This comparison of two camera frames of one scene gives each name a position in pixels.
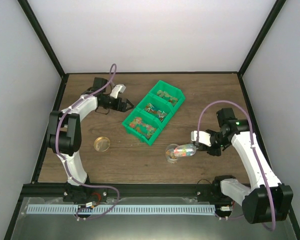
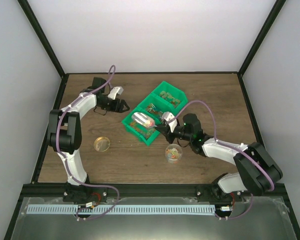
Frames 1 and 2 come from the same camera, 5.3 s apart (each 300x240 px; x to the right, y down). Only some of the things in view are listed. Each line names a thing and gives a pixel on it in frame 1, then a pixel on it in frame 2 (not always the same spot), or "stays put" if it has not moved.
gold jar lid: x=101 y=144 stays put
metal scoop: x=185 y=150 to x=143 y=120
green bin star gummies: x=143 y=126 stays put
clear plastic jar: x=170 y=157 stays put
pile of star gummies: x=146 y=129 stays put
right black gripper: x=216 y=152 to x=167 y=134
